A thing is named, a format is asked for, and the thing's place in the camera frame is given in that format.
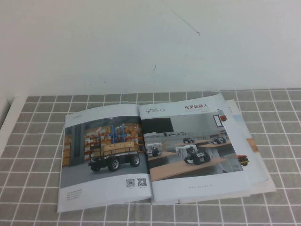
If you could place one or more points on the product catalogue book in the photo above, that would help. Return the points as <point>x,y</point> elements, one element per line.
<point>188,164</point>

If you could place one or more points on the grey checked tablecloth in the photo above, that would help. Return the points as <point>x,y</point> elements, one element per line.
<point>270,207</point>

